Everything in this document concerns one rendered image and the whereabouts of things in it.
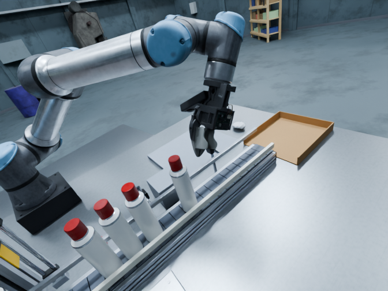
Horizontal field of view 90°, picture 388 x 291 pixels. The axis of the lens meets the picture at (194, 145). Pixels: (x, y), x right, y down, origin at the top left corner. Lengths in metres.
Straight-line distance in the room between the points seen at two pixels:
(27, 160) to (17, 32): 9.26
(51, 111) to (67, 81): 0.30
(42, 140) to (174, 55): 0.70
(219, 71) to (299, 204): 0.48
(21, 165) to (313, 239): 0.98
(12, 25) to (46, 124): 9.30
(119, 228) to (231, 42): 0.51
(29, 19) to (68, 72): 9.73
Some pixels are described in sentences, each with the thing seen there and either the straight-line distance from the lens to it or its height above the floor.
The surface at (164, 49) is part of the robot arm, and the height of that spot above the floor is 1.34.
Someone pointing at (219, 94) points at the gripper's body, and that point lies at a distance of 0.50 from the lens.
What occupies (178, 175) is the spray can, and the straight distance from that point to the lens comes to 0.53.
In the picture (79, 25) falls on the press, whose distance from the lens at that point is 9.55.
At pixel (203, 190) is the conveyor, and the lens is 0.70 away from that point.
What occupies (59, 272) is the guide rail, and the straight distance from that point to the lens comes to 0.63.
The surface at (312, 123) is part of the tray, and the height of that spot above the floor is 0.84.
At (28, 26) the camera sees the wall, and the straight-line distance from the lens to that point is 10.19.
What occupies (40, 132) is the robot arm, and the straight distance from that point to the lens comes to 0.93.
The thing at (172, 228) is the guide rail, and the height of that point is 0.91.
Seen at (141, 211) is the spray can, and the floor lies 1.01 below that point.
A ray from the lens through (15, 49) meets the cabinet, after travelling 9.70.
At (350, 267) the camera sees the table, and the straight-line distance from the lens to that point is 0.65.
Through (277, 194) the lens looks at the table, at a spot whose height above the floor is 0.83.
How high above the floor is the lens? 1.38
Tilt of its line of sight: 33 degrees down
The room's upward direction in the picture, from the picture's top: 15 degrees counter-clockwise
